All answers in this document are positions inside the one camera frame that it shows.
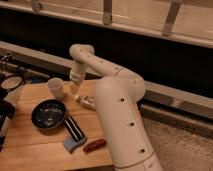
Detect white plastic bottle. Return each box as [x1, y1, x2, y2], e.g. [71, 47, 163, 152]
[74, 95, 96, 110]

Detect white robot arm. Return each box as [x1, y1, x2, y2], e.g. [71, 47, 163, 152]
[69, 44, 163, 171]

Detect white paper cup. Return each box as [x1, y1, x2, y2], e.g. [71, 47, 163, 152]
[46, 78, 64, 99]

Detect dark blue bowl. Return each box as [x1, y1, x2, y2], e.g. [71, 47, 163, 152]
[31, 99, 66, 130]

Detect striped blue sponge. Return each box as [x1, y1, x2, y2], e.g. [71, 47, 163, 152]
[63, 116, 87, 153]

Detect wooden cutting board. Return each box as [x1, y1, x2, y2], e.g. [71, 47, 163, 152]
[0, 83, 112, 171]

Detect round black-rimmed object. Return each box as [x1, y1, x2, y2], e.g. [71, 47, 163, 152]
[0, 75, 24, 92]

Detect brown sausage toy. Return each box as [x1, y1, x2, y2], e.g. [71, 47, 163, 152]
[83, 139, 106, 153]

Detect black device at left edge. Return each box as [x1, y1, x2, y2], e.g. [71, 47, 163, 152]
[0, 100, 15, 151]

